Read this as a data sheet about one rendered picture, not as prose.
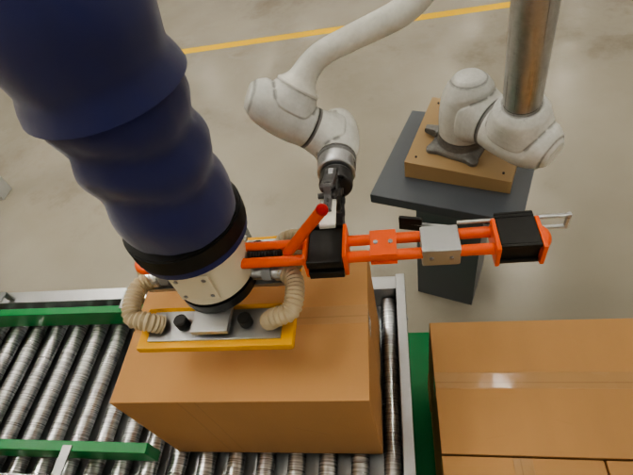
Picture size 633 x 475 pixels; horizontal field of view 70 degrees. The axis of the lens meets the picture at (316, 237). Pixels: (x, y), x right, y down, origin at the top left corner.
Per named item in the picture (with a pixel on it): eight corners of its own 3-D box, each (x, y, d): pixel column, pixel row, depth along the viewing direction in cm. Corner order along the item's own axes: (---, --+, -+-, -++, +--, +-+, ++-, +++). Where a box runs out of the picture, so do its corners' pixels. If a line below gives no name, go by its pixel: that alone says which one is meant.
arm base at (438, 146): (436, 116, 167) (437, 104, 162) (496, 133, 157) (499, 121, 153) (413, 148, 160) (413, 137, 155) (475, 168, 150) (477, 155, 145)
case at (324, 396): (179, 451, 134) (108, 402, 104) (207, 330, 160) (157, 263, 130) (383, 454, 124) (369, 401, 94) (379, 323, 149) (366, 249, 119)
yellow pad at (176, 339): (138, 353, 97) (127, 342, 93) (153, 312, 103) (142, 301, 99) (294, 350, 91) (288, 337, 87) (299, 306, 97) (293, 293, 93)
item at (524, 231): (495, 267, 83) (497, 250, 79) (487, 236, 87) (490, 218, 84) (543, 264, 81) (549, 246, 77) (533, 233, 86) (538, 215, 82)
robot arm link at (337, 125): (343, 181, 111) (296, 158, 107) (344, 141, 121) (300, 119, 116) (368, 153, 104) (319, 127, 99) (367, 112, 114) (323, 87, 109)
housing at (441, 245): (422, 268, 86) (422, 253, 82) (419, 239, 90) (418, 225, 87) (461, 266, 84) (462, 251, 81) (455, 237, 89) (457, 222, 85)
